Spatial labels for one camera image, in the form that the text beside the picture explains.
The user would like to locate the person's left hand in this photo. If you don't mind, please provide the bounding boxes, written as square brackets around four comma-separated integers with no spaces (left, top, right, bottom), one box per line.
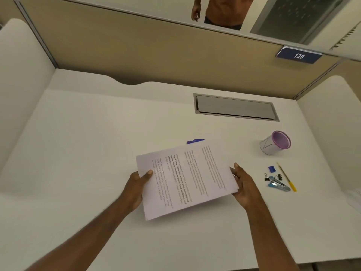
[121,169,153,214]

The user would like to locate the person's right hand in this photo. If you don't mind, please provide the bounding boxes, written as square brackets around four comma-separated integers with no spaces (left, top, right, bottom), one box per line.
[230,163,264,210]

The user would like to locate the printed white paper sheets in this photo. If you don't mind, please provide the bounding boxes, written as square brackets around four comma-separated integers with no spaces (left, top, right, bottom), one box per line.
[136,142,240,221]

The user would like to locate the person's right forearm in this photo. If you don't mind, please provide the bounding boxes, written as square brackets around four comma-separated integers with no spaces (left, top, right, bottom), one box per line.
[246,197,301,271]

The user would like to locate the person's left forearm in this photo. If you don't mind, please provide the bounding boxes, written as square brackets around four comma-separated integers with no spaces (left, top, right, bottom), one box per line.
[25,195,133,271]

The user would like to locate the white cup with purple rim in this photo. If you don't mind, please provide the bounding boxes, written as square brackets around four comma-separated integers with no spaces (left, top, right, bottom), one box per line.
[259,130,291,155]

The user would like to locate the blue and silver stapler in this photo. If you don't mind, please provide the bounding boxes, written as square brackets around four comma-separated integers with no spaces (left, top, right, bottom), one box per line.
[268,176,291,192]

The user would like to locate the yellow pencil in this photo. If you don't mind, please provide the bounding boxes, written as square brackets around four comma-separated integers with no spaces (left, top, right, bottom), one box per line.
[276,162,297,192]

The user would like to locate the white side divider panel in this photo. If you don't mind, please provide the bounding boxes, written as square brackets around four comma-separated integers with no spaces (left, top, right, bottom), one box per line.
[296,75,361,195]
[0,18,56,172]

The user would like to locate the beige cubicle partition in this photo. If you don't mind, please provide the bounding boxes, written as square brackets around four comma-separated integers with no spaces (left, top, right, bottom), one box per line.
[13,0,361,100]

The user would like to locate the blue number sign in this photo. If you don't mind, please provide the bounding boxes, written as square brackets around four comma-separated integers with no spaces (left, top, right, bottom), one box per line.
[275,46,323,64]

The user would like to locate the dark frosted glass panel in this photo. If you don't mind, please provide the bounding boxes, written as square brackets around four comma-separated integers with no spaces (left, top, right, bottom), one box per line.
[250,0,355,45]

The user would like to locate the grey desk cable hatch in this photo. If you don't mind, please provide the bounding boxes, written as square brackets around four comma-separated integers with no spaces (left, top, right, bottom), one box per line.
[193,93,280,122]

